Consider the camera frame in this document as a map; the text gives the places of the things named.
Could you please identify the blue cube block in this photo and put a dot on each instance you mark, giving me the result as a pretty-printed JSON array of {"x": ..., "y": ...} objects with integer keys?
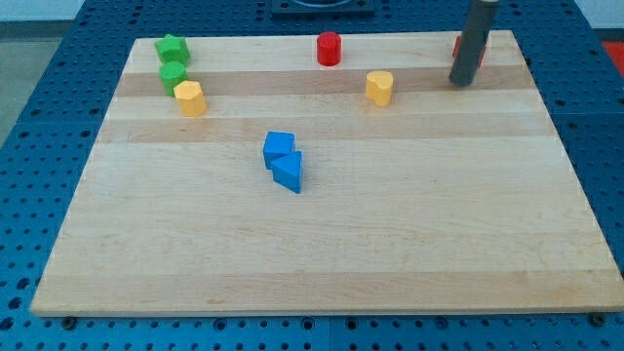
[{"x": 277, "y": 145}]

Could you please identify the blue triangle block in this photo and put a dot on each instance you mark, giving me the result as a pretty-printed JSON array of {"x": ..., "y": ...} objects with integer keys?
[{"x": 287, "y": 171}]

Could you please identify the red block behind stick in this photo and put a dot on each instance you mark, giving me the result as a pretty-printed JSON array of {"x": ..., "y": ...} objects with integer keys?
[{"x": 456, "y": 50}]

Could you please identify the yellow heart block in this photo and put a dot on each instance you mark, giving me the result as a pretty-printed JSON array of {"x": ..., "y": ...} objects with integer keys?
[{"x": 379, "y": 87}]

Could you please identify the red cylinder block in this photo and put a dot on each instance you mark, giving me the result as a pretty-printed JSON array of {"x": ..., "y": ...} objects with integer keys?
[{"x": 329, "y": 48}]

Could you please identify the wooden board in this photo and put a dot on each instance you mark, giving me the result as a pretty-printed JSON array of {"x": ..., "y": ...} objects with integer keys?
[{"x": 446, "y": 201}]

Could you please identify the yellow hexagon block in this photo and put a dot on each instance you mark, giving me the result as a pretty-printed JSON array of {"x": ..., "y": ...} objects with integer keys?
[{"x": 190, "y": 98}]

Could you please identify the green star block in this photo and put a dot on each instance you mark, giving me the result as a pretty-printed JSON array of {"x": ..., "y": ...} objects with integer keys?
[{"x": 172, "y": 48}]

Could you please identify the green cylinder block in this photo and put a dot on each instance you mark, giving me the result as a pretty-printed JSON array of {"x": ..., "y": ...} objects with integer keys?
[{"x": 171, "y": 74}]

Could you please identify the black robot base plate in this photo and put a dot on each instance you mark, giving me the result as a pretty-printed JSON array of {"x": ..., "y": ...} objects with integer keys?
[{"x": 291, "y": 8}]

